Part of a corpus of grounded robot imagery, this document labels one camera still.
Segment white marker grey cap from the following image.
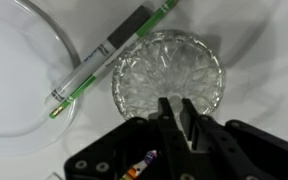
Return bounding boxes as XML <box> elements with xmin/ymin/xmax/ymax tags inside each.
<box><xmin>43</xmin><ymin>4</ymin><xmax>156</xmax><ymax>105</ymax></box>

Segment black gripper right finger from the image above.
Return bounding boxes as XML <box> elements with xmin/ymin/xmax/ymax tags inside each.
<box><xmin>180</xmin><ymin>97</ymin><xmax>288</xmax><ymax>180</ymax></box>

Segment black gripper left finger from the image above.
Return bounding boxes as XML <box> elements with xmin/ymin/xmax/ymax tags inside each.
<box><xmin>63</xmin><ymin>97</ymin><xmax>199</xmax><ymax>180</ymax></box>

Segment round white plate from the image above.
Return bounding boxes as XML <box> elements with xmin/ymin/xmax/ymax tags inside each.
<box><xmin>0</xmin><ymin>0</ymin><xmax>84</xmax><ymax>157</ymax></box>

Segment clear cut-glass bowl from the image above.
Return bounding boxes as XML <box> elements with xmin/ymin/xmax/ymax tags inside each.
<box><xmin>111</xmin><ymin>29</ymin><xmax>226</xmax><ymax>122</ymax></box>

